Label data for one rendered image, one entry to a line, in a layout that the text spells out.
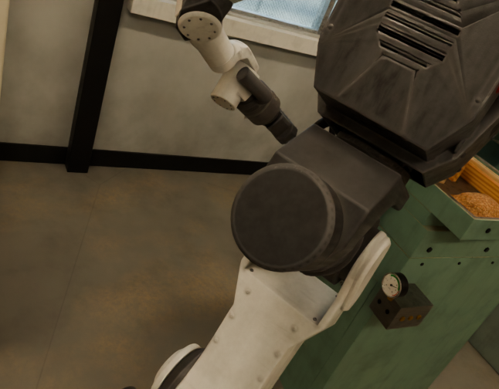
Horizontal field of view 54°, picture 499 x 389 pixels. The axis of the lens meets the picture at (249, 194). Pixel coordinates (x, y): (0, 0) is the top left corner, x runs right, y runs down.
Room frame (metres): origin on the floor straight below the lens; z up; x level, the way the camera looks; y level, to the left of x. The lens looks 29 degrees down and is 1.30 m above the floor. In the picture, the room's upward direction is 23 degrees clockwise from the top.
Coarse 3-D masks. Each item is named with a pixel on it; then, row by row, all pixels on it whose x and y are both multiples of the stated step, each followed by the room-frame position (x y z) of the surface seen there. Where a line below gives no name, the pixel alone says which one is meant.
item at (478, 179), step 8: (464, 168) 1.25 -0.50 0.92; (472, 168) 1.24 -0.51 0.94; (464, 176) 1.24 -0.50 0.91; (472, 176) 1.23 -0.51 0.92; (480, 176) 1.21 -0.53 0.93; (488, 176) 1.22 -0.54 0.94; (472, 184) 1.22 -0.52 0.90; (480, 184) 1.20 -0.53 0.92; (488, 184) 1.19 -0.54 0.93; (496, 184) 1.17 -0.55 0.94; (480, 192) 1.19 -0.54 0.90; (488, 192) 1.18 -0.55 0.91; (496, 192) 1.16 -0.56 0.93; (496, 200) 1.15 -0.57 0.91
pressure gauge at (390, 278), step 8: (392, 272) 1.02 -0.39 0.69; (400, 272) 1.03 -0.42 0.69; (384, 280) 1.03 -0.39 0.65; (392, 280) 1.01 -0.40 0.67; (400, 280) 1.00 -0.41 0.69; (384, 288) 1.02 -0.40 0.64; (392, 288) 1.00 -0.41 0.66; (400, 288) 0.98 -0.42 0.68; (408, 288) 1.00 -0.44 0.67; (392, 296) 0.99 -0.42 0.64; (400, 296) 0.99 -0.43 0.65
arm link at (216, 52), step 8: (176, 8) 0.89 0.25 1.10; (176, 16) 0.89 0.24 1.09; (176, 24) 0.86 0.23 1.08; (224, 32) 0.98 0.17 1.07; (192, 40) 0.93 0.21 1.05; (216, 40) 0.95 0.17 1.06; (224, 40) 0.98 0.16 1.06; (200, 48) 0.95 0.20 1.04; (208, 48) 0.95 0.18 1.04; (216, 48) 0.96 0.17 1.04; (224, 48) 0.98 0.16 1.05; (232, 48) 1.01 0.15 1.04; (208, 56) 0.97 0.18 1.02; (216, 56) 0.97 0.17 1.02; (224, 56) 0.98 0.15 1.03; (216, 64) 0.99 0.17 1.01
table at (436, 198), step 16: (416, 192) 1.14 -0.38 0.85; (432, 192) 1.11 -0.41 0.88; (448, 192) 1.10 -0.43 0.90; (432, 208) 1.09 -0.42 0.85; (448, 208) 1.06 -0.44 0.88; (464, 208) 1.04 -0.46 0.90; (448, 224) 1.05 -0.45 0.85; (464, 224) 1.02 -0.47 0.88; (480, 224) 1.03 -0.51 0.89; (496, 224) 1.06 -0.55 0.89
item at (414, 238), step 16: (384, 224) 1.17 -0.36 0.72; (400, 224) 1.14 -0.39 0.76; (416, 224) 1.10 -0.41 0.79; (400, 240) 1.12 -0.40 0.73; (416, 240) 1.08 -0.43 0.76; (432, 240) 1.10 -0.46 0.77; (448, 240) 1.13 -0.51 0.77; (464, 240) 1.17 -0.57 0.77; (480, 240) 1.21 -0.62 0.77; (496, 240) 1.25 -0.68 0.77; (416, 256) 1.09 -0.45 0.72; (432, 256) 1.12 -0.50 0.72; (448, 256) 1.16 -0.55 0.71; (464, 256) 1.20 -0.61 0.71; (480, 256) 1.24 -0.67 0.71
